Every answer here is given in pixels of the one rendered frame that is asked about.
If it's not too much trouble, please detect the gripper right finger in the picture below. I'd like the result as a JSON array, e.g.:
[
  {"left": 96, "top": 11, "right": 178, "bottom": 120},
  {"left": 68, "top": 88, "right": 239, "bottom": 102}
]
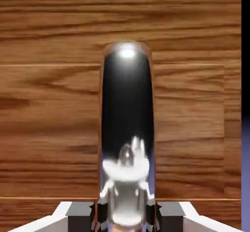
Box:
[{"left": 155, "top": 201, "right": 245, "bottom": 232}]

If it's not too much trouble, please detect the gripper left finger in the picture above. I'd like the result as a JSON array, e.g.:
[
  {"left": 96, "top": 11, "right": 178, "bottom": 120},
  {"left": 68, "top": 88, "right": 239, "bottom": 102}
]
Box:
[{"left": 7, "top": 201, "right": 98, "bottom": 232}]

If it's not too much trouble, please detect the curved shiny metal handle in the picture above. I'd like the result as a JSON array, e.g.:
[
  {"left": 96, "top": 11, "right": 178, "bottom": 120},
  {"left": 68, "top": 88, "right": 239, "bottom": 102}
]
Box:
[{"left": 94, "top": 42, "right": 158, "bottom": 232}]

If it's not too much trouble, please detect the light wood cabinet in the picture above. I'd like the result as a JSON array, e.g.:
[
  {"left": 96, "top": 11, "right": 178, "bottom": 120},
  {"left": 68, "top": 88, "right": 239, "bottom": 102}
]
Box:
[{"left": 0, "top": 0, "right": 242, "bottom": 232}]

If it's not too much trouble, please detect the wooden cabinet door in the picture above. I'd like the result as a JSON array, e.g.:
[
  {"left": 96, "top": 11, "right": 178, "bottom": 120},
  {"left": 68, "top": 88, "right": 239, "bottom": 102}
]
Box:
[{"left": 0, "top": 0, "right": 242, "bottom": 200}]

